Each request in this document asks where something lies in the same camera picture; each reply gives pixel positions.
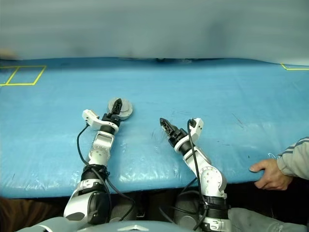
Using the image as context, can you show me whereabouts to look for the yellow tape corner mark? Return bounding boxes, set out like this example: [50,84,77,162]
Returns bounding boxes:
[281,62,309,71]

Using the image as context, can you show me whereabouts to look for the grey hinged motor lid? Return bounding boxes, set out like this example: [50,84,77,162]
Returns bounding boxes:
[107,97,134,117]

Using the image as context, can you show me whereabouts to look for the bare person hand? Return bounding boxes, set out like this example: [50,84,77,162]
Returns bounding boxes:
[250,158,294,191]

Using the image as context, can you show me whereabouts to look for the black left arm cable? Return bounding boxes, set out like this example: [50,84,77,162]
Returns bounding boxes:
[76,122,136,223]

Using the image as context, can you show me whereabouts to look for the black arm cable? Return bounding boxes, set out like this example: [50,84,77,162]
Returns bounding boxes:
[76,122,136,223]
[158,118,208,232]

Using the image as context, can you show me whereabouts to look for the grey robot torso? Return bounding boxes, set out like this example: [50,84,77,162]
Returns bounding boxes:
[72,218,194,232]

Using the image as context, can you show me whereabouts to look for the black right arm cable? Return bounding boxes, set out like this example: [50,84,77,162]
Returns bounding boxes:
[158,118,208,232]

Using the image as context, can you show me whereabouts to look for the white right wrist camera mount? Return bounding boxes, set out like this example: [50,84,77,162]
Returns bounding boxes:
[173,117,204,152]

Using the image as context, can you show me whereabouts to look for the grey fabric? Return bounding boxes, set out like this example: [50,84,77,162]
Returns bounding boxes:
[228,207,309,232]

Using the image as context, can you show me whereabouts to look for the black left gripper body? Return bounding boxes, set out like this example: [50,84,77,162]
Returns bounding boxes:
[101,113,122,127]

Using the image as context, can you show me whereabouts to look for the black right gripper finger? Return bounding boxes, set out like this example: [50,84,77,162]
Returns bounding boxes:
[159,117,178,139]
[161,117,181,135]

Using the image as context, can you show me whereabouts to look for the dark grey rounded shape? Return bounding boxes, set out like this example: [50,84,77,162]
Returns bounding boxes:
[110,203,136,223]
[173,199,203,225]

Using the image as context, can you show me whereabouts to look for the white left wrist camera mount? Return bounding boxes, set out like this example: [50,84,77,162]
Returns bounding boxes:
[82,109,119,132]

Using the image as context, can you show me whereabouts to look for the yellow tape squares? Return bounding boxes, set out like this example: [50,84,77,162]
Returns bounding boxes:
[0,65,47,87]

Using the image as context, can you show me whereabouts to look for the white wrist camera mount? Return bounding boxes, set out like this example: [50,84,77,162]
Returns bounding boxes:
[173,117,204,152]
[82,109,119,132]

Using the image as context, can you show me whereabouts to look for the blue plastic table cover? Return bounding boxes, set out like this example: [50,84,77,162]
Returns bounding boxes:
[0,57,309,199]

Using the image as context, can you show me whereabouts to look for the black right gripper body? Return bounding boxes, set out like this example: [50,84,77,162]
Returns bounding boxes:
[168,130,188,146]

